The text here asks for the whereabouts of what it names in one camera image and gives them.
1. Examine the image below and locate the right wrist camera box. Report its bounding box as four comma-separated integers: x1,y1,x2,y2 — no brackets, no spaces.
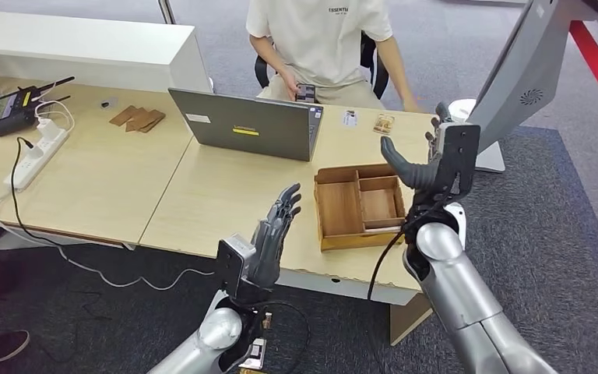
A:
429,122,482,199

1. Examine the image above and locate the white counter cabinet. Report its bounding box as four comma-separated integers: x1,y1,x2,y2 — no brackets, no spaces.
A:
0,9,213,94

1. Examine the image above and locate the white desk frame rail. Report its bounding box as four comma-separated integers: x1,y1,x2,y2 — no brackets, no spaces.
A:
276,268,413,306

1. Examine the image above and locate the person's right hand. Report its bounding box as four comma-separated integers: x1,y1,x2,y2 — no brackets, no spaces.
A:
280,69,305,103

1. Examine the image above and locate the grey kiosk monitor stand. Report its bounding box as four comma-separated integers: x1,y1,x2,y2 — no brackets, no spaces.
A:
466,0,598,174

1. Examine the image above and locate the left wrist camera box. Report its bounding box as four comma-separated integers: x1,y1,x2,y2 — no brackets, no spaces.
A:
214,235,256,299

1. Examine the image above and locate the white USB charger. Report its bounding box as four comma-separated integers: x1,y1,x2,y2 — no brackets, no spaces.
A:
37,118,61,141

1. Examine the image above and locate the metal pole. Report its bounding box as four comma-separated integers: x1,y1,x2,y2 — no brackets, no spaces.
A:
157,0,178,25

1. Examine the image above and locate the white power strip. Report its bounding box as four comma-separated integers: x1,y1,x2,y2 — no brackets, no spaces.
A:
3,128,71,193

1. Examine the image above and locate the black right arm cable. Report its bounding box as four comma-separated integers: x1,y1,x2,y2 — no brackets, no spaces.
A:
367,193,455,303

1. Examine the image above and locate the brown wooden card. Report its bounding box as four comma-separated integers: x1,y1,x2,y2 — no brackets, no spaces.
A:
109,105,141,128
125,108,159,133
138,109,167,135

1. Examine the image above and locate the wooden organizer tray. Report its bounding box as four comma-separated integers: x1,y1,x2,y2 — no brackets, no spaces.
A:
313,163,410,252

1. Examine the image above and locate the black controller with antennas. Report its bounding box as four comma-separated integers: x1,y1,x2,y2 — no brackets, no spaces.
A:
0,76,76,138

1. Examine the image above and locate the grey laptop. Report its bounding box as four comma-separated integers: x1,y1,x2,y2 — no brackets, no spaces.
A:
168,87,325,163

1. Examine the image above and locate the black power cable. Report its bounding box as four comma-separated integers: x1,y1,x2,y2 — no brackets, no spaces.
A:
9,136,66,252

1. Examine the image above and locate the white round base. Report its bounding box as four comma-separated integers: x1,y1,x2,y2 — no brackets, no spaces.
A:
448,97,478,124

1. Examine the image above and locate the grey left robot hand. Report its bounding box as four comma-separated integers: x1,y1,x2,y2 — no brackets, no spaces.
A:
249,182,303,290

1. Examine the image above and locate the wooden desk leg panel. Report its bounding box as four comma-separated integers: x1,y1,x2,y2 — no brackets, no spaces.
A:
389,293,434,346

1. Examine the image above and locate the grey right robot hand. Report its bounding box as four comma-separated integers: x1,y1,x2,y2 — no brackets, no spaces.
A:
379,101,455,192

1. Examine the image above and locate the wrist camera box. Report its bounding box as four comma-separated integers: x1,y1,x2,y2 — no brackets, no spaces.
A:
214,235,256,299
429,122,482,199

